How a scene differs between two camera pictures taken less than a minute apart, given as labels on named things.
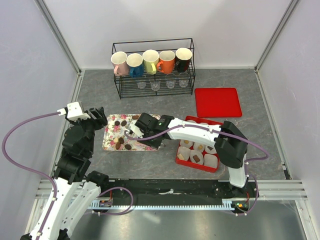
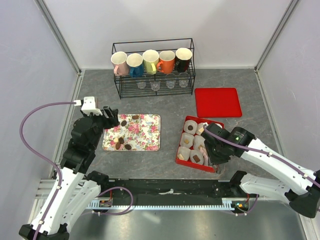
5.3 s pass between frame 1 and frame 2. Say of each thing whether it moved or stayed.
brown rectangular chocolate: stayed
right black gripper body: moved
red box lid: stayed
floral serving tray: stayed
